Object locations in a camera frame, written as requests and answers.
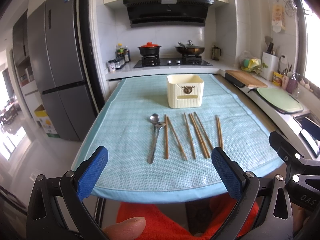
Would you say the light blue table cloth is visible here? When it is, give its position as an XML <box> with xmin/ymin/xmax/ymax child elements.
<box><xmin>73</xmin><ymin>74</ymin><xmax>283</xmax><ymax>204</ymax></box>

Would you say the yellow cardboard box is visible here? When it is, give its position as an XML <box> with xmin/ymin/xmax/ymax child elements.
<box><xmin>34</xmin><ymin>105</ymin><xmax>60</xmax><ymax>138</ymax></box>

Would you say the green plastic cutting board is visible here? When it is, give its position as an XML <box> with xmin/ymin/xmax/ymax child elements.
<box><xmin>256</xmin><ymin>87</ymin><xmax>304</xmax><ymax>114</ymax></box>

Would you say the black pot red lid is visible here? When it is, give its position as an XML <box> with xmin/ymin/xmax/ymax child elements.
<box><xmin>138</xmin><ymin>42</ymin><xmax>161</xmax><ymax>57</ymax></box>

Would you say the hanging wall calendar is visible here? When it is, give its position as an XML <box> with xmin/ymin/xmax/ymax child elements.
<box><xmin>271</xmin><ymin>1</ymin><xmax>286</xmax><ymax>33</ymax></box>

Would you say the grey double door refrigerator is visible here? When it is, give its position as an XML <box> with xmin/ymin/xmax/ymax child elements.
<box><xmin>27</xmin><ymin>0</ymin><xmax>97</xmax><ymax>141</ymax></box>

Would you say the steel slotted spoon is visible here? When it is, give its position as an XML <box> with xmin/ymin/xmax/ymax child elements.
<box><xmin>148</xmin><ymin>122</ymin><xmax>166</xmax><ymax>164</ymax></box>

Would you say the person's left hand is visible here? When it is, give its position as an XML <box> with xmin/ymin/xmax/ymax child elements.
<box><xmin>103</xmin><ymin>217</ymin><xmax>146</xmax><ymax>240</ymax></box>

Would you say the cream utensil holder box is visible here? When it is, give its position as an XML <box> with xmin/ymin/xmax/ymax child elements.
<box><xmin>167</xmin><ymin>74</ymin><xmax>204</xmax><ymax>109</ymax></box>

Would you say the wooden cutting board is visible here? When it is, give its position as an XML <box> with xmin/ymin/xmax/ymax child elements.
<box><xmin>225</xmin><ymin>70</ymin><xmax>267</xmax><ymax>88</ymax></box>

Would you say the black range hood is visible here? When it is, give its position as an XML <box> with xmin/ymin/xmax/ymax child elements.
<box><xmin>123</xmin><ymin>0</ymin><xmax>214</xmax><ymax>27</ymax></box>

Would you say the sauce bottles group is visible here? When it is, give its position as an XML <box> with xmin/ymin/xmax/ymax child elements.
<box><xmin>116</xmin><ymin>43</ymin><xmax>131</xmax><ymax>63</ymax></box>

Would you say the orange red clothing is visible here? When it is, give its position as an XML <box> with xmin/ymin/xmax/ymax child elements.
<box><xmin>116</xmin><ymin>193</ymin><xmax>261</xmax><ymax>240</ymax></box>

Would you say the steel spoon round bowl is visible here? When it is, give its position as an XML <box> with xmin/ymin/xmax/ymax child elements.
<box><xmin>148</xmin><ymin>113</ymin><xmax>159</xmax><ymax>164</ymax></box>

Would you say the glass french press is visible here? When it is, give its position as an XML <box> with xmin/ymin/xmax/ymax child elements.
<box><xmin>212</xmin><ymin>45</ymin><xmax>222</xmax><ymax>61</ymax></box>

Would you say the pink cup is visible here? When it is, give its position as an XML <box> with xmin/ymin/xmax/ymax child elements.
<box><xmin>281</xmin><ymin>75</ymin><xmax>290</xmax><ymax>90</ymax></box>

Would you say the black gas stove top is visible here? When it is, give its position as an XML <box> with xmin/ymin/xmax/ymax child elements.
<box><xmin>134</xmin><ymin>55</ymin><xmax>212</xmax><ymax>68</ymax></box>

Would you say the wok with glass lid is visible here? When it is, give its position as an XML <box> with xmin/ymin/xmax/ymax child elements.
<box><xmin>175</xmin><ymin>40</ymin><xmax>205</xmax><ymax>56</ymax></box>

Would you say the yellow green cloth bundle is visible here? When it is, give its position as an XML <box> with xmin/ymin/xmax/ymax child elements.
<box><xmin>241</xmin><ymin>59</ymin><xmax>261</xmax><ymax>73</ymax></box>

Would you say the white knife block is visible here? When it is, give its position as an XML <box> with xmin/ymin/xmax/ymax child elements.
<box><xmin>259</xmin><ymin>53</ymin><xmax>279</xmax><ymax>81</ymax></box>

